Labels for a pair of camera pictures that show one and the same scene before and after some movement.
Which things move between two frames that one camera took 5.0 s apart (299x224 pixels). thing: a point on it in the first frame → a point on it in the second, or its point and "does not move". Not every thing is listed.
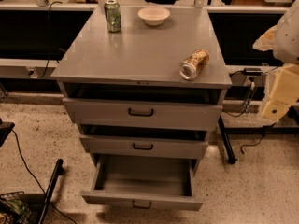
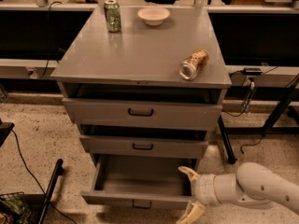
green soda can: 113,16 does not move
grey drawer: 143,182 does not move
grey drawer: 137,106 does not move
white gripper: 287,39 → 204,188
